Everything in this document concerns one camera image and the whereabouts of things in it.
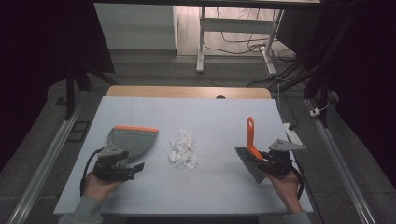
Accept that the tangle of floor cables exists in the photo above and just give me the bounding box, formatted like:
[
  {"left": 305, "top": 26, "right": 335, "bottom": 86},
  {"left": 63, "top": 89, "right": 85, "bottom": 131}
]
[{"left": 203, "top": 7, "right": 312, "bottom": 89}]

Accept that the white desk frame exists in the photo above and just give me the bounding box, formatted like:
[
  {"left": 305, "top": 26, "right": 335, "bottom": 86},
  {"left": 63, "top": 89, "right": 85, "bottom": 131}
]
[{"left": 195, "top": 5, "right": 285, "bottom": 76}]

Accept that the pile of white paper scraps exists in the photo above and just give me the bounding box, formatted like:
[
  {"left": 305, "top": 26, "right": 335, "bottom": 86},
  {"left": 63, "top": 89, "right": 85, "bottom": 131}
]
[{"left": 167, "top": 128, "right": 199, "bottom": 172}]

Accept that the grey dustpan with orange edge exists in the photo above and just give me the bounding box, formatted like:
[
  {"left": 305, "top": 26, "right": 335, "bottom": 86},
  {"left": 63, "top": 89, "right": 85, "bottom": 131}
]
[{"left": 106, "top": 124, "right": 160, "bottom": 163}]

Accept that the aluminium rail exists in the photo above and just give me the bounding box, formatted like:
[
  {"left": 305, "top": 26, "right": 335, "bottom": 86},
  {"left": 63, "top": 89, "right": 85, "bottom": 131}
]
[
  {"left": 305, "top": 98, "right": 378, "bottom": 224},
  {"left": 7, "top": 105, "right": 82, "bottom": 224}
]

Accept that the white cabinet panel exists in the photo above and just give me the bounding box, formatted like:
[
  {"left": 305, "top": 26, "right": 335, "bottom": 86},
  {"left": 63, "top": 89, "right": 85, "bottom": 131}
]
[{"left": 93, "top": 3, "right": 179, "bottom": 51}]

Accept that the wooden table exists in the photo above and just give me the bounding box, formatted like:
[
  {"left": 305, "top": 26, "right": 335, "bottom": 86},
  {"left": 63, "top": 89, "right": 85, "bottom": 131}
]
[{"left": 106, "top": 85, "right": 273, "bottom": 100}]

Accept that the person's right hand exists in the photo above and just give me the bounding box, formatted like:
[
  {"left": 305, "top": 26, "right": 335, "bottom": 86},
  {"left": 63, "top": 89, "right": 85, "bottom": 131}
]
[{"left": 263, "top": 169, "right": 301, "bottom": 203}]

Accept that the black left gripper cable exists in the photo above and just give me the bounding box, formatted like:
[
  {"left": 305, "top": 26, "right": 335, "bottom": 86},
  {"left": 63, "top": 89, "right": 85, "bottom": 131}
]
[{"left": 79, "top": 147, "right": 105, "bottom": 198}]

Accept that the person's left hand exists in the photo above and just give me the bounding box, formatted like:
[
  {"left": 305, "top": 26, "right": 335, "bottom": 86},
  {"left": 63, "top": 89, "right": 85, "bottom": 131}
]
[{"left": 82, "top": 172, "right": 123, "bottom": 202}]

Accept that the grey brush with orange handle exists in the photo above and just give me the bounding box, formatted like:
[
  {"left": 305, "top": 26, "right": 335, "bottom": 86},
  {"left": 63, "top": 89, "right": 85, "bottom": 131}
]
[{"left": 234, "top": 116, "right": 269, "bottom": 185}]

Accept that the black metal stand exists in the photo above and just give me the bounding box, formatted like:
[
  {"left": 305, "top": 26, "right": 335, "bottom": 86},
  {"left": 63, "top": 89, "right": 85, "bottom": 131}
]
[
  {"left": 278, "top": 0, "right": 362, "bottom": 129},
  {"left": 63, "top": 61, "right": 120, "bottom": 121}
]

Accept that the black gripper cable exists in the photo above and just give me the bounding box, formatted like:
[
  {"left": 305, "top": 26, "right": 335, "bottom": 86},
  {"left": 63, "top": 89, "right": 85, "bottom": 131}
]
[
  {"left": 290, "top": 159, "right": 306, "bottom": 201},
  {"left": 79, "top": 147, "right": 105, "bottom": 198}
]

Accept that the white power strip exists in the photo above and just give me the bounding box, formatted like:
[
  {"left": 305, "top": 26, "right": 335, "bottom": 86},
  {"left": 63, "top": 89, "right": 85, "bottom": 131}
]
[{"left": 281, "top": 122, "right": 304, "bottom": 147}]

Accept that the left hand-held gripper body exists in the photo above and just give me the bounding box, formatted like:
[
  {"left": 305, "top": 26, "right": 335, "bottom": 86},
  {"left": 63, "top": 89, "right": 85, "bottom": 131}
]
[{"left": 92, "top": 144, "right": 131, "bottom": 182}]

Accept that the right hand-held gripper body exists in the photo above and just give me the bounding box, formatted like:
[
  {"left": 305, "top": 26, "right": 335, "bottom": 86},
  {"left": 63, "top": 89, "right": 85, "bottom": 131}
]
[{"left": 257, "top": 138, "right": 307, "bottom": 180}]

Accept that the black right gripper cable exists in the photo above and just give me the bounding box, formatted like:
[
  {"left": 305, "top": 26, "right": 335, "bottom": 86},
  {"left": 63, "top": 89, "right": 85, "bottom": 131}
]
[{"left": 290, "top": 159, "right": 306, "bottom": 201}]

